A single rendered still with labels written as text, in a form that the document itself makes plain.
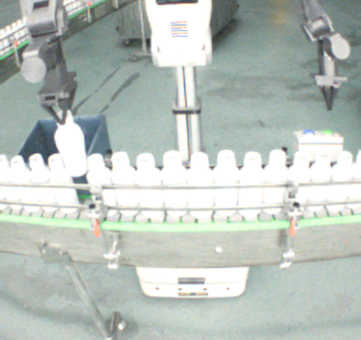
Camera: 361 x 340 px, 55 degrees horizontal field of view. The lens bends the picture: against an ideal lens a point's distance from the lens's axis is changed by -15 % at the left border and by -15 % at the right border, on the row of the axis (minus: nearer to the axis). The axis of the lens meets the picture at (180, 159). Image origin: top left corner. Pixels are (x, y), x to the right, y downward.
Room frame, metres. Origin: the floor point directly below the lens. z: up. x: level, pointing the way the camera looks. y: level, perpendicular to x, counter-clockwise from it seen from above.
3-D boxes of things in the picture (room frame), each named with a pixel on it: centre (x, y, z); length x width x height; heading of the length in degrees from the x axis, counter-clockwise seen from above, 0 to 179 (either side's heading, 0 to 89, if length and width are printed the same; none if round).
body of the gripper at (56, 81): (0.74, 0.25, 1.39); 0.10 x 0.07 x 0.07; 173
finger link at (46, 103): (0.74, 0.25, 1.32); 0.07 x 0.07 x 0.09; 83
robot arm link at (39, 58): (0.70, 0.25, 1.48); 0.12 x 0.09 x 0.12; 174
